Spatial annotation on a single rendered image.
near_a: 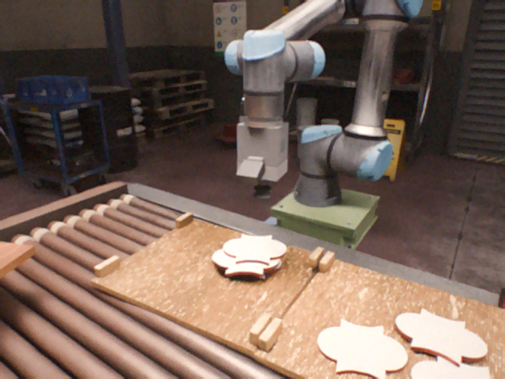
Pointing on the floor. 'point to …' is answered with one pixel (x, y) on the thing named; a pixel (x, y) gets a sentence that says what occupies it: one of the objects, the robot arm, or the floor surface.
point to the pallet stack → (170, 100)
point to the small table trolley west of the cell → (39, 182)
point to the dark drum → (121, 132)
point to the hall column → (116, 46)
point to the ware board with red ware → (230, 136)
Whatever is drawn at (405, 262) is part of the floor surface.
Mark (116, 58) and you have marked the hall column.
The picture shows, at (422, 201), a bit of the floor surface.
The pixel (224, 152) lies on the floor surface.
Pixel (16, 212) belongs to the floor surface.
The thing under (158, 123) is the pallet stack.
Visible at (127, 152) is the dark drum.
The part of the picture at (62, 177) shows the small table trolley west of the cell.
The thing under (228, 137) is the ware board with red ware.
